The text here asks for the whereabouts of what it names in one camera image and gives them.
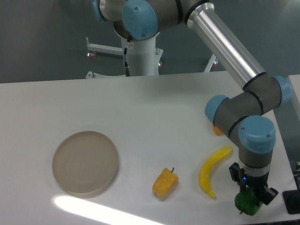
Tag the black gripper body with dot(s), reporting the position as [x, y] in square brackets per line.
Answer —
[253, 181]

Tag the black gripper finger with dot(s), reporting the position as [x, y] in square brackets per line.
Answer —
[238, 175]
[266, 194]

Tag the green bell pepper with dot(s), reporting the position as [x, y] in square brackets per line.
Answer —
[247, 202]

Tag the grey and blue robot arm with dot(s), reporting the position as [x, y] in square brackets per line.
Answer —
[241, 118]

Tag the yellow-orange bell pepper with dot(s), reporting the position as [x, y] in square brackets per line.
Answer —
[165, 182]

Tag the beige round plate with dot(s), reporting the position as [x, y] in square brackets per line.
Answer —
[85, 164]

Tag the black device at table edge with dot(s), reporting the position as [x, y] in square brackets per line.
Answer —
[292, 201]

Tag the yellow banana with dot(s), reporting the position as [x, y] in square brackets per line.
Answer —
[207, 168]

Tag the small orange object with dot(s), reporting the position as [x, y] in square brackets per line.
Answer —
[217, 131]

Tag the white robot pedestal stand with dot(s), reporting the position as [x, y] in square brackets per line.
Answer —
[140, 58]

